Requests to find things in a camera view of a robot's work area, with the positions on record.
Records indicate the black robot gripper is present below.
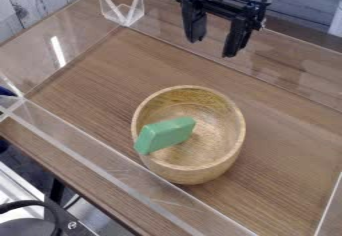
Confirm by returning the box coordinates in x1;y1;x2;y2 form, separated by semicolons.
177;0;272;58

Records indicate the green rectangular block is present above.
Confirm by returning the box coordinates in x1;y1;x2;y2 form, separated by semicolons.
134;117;197;155

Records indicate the light wooden bowl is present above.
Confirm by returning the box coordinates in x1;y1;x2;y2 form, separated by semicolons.
131;85;248;185

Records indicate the white object at right edge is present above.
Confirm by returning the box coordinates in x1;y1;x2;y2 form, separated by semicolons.
329;0;342;37

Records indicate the blue object at left edge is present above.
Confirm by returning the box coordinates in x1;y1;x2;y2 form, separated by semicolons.
0;86;18;96

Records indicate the clear acrylic front barrier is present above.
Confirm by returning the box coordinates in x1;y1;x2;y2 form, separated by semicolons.
0;76;260;236

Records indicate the black metal table leg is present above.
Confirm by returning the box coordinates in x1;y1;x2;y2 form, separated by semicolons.
50;179;66;204

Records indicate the clear acrylic corner bracket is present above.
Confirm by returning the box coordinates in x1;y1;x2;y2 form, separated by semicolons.
99;0;145;27

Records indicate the black cable lower left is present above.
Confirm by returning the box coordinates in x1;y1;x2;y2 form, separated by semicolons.
0;199;65;236

